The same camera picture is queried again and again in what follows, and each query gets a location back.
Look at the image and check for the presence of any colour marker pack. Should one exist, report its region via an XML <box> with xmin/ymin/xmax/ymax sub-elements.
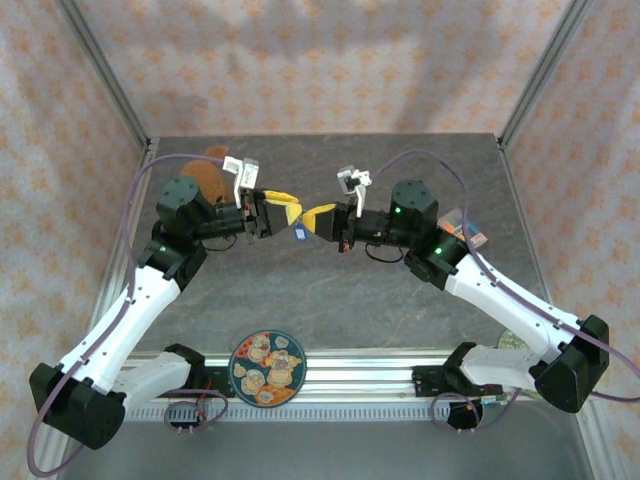
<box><xmin>437</xmin><ymin>205</ymin><xmax>489</xmax><ymax>249</ymax></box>

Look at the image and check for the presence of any brown plush toy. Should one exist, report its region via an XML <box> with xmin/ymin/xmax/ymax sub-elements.
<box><xmin>179</xmin><ymin>145</ymin><xmax>236</xmax><ymax>205</ymax></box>

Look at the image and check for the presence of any round cartoon plate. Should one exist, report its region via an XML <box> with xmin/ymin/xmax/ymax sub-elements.
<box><xmin>228</xmin><ymin>328</ymin><xmax>307</xmax><ymax>409</ymax></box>

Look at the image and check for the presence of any green floral plate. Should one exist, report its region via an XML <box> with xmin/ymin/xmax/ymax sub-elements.
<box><xmin>497</xmin><ymin>329</ymin><xmax>526</xmax><ymax>351</ymax></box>

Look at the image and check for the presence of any grey metal panel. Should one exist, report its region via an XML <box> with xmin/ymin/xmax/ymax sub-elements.
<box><xmin>54</xmin><ymin>419</ymin><xmax>596</xmax><ymax>480</ymax></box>

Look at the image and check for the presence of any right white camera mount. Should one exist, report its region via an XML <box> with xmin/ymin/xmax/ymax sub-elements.
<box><xmin>352</xmin><ymin>172</ymin><xmax>372</xmax><ymax>220</ymax></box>

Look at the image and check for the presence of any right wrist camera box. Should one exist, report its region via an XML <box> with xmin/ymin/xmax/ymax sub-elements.
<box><xmin>336</xmin><ymin>167</ymin><xmax>372</xmax><ymax>194</ymax></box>

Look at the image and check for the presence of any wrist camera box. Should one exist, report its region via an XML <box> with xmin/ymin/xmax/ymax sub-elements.
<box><xmin>223</xmin><ymin>156</ymin><xmax>262</xmax><ymax>190</ymax></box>
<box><xmin>336</xmin><ymin>167</ymin><xmax>372</xmax><ymax>194</ymax></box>

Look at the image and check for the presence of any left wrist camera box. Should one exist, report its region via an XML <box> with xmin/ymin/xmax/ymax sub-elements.
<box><xmin>223</xmin><ymin>156</ymin><xmax>262</xmax><ymax>190</ymax></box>

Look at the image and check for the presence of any aluminium side rail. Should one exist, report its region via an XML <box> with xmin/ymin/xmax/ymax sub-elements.
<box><xmin>494</xmin><ymin>134</ymin><xmax>559</xmax><ymax>321</ymax></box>
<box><xmin>89</xmin><ymin>137</ymin><xmax>161</xmax><ymax>331</ymax></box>

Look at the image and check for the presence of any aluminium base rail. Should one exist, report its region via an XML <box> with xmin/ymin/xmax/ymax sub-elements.
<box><xmin>119</xmin><ymin>348</ymin><xmax>546</xmax><ymax>401</ymax></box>

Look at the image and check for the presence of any aluminium frame post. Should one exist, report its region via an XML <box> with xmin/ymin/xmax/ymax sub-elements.
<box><xmin>53</xmin><ymin>0</ymin><xmax>154</xmax><ymax>151</ymax></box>
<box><xmin>497</xmin><ymin>0</ymin><xmax>594</xmax><ymax>151</ymax></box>

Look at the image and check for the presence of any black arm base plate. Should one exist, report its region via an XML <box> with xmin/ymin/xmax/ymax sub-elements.
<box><xmin>149</xmin><ymin>366</ymin><xmax>236</xmax><ymax>400</ymax></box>
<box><xmin>410</xmin><ymin>366</ymin><xmax>481</xmax><ymax>400</ymax></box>

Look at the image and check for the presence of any grey slotted cable duct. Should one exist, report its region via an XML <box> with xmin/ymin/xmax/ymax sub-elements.
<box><xmin>122</xmin><ymin>405</ymin><xmax>551</xmax><ymax>424</ymax></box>

